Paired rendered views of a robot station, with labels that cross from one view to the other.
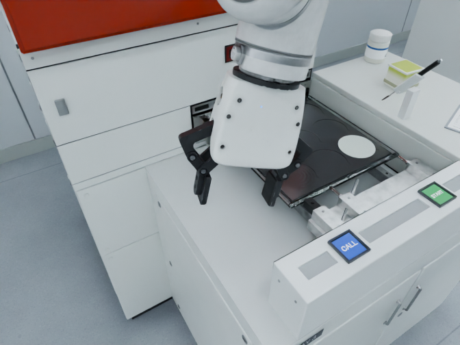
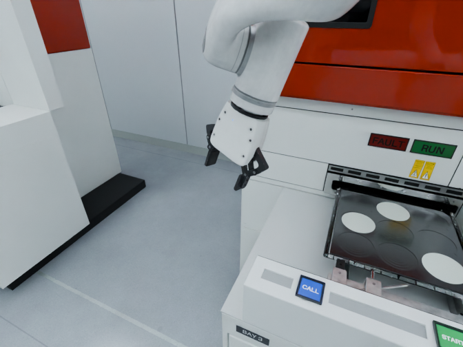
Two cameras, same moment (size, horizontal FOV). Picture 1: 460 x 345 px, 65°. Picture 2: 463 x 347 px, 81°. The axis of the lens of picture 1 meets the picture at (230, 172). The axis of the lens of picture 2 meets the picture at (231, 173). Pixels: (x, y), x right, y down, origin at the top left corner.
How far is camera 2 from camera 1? 0.44 m
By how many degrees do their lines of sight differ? 45
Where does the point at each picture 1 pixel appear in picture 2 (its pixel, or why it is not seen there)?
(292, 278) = (254, 268)
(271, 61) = (235, 93)
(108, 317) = (235, 273)
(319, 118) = (435, 230)
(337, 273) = (280, 291)
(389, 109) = not seen: outside the picture
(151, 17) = (312, 93)
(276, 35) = (239, 80)
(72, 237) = not seen: hidden behind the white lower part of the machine
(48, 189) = not seen: hidden behind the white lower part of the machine
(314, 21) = (258, 78)
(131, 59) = (297, 116)
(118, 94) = (282, 133)
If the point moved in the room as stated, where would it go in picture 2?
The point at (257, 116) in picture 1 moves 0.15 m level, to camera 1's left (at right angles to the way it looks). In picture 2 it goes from (230, 124) to (193, 104)
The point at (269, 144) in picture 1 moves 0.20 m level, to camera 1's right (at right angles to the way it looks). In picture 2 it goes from (233, 144) to (314, 195)
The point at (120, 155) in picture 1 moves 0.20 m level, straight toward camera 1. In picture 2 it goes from (271, 171) to (247, 193)
